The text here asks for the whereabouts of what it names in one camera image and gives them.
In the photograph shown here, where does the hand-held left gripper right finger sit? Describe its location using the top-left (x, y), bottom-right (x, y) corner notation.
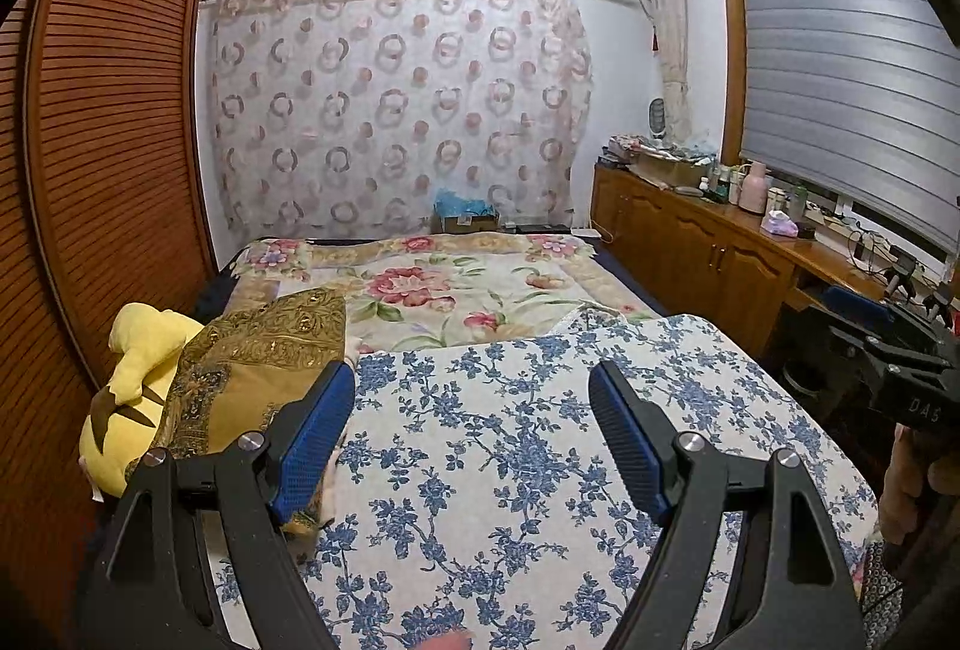
top-left (589, 360), bottom-right (871, 650)

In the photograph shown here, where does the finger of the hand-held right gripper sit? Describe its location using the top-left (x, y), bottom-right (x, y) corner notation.
top-left (821, 284), bottom-right (938, 343)
top-left (829, 316), bottom-right (953, 388)

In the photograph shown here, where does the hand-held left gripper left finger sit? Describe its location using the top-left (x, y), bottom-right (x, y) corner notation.
top-left (71, 361), bottom-right (356, 650)

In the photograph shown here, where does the brown gold patterned garment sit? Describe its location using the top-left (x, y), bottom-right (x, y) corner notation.
top-left (124, 288), bottom-right (353, 538)

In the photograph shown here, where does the person's right hand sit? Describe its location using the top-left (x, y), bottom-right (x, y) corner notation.
top-left (877, 421), bottom-right (942, 550)

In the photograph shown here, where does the white power strip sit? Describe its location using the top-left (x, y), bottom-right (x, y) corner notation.
top-left (806, 218), bottom-right (901, 261)

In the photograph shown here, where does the grey waste bin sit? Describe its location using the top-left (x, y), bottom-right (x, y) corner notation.
top-left (780, 357), bottom-right (833, 403)

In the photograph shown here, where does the blue floral white cloth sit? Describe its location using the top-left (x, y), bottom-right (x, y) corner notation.
top-left (214, 314), bottom-right (878, 650)

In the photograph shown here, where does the pink thermos bottle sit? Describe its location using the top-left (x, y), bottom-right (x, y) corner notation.
top-left (739, 161), bottom-right (767, 214)

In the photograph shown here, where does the wooden sideboard cabinet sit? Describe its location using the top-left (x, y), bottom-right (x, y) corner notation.
top-left (591, 158), bottom-right (960, 358)

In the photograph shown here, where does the row of small bottles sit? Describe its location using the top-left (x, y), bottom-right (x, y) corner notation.
top-left (701, 166), bottom-right (740, 205)

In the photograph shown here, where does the yellow plush toy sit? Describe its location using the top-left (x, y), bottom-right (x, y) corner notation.
top-left (79, 302), bottom-right (205, 497)

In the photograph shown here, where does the pink floral cream blanket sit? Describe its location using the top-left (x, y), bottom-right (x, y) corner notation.
top-left (232, 232), bottom-right (661, 355)

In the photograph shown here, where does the grey window blind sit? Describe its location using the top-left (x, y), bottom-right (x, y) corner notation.
top-left (739, 0), bottom-right (960, 231)

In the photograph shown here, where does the open cardboard box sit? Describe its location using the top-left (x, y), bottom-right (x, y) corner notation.
top-left (630, 151), bottom-right (706, 186)

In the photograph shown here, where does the small brown box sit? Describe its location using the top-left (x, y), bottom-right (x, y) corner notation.
top-left (439, 213), bottom-right (500, 235)

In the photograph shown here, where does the pile of folded cloths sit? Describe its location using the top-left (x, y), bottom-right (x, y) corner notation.
top-left (604, 132), bottom-right (653, 167)

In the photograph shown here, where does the blue plastic bag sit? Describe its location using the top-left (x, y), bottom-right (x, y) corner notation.
top-left (435, 188), bottom-right (496, 217)

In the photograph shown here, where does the tied beige curtain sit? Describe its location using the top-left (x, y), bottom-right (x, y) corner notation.
top-left (641, 0), bottom-right (691, 141)

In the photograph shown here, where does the circle print sheer curtain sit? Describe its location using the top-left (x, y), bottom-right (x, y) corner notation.
top-left (206, 0), bottom-right (593, 238)

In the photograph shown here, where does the wooden louvered wardrobe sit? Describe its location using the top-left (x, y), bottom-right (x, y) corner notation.
top-left (0, 0), bottom-right (218, 621)

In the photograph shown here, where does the wooden window frame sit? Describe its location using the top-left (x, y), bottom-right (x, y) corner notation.
top-left (716, 0), bottom-right (871, 171)

